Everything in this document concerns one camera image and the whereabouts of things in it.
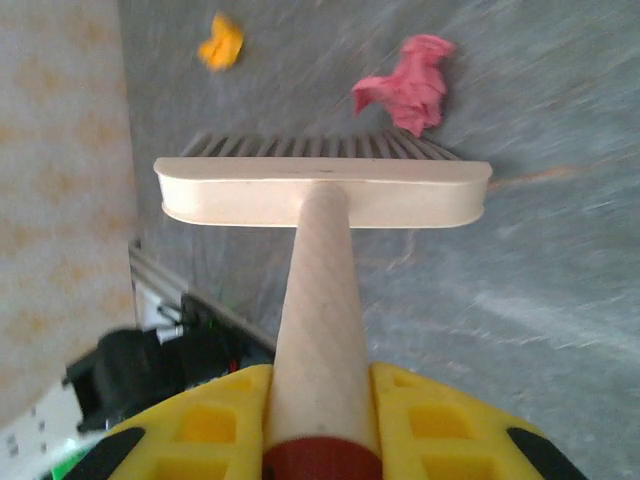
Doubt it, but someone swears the orange paper scrap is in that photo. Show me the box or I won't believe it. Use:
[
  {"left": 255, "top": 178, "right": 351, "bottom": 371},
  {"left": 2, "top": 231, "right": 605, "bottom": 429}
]
[{"left": 197, "top": 12, "right": 246, "bottom": 72}]

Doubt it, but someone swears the cream hand brush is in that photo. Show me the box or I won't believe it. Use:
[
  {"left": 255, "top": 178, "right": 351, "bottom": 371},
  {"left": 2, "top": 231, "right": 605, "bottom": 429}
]
[{"left": 152, "top": 130, "right": 496, "bottom": 480}]

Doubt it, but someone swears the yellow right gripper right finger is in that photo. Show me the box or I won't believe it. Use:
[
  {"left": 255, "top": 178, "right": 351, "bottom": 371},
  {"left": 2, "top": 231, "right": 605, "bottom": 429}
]
[{"left": 371, "top": 362, "right": 581, "bottom": 480}]

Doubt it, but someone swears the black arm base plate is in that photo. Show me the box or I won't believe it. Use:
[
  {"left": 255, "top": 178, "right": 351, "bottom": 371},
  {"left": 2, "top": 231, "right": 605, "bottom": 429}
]
[{"left": 179, "top": 292, "right": 256, "bottom": 386}]

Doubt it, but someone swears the wide aluminium mounting rail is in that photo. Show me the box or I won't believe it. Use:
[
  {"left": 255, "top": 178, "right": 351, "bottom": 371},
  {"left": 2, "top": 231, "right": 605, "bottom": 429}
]
[{"left": 127, "top": 239, "right": 279, "bottom": 351}]

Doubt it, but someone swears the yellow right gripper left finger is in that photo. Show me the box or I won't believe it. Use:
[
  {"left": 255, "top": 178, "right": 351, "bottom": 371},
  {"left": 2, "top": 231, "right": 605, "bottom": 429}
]
[{"left": 82, "top": 363, "right": 275, "bottom": 480}]

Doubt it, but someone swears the pink paper scrap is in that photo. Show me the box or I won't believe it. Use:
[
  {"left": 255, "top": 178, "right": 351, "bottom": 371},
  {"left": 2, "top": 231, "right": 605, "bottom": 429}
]
[{"left": 351, "top": 33, "right": 457, "bottom": 139}]

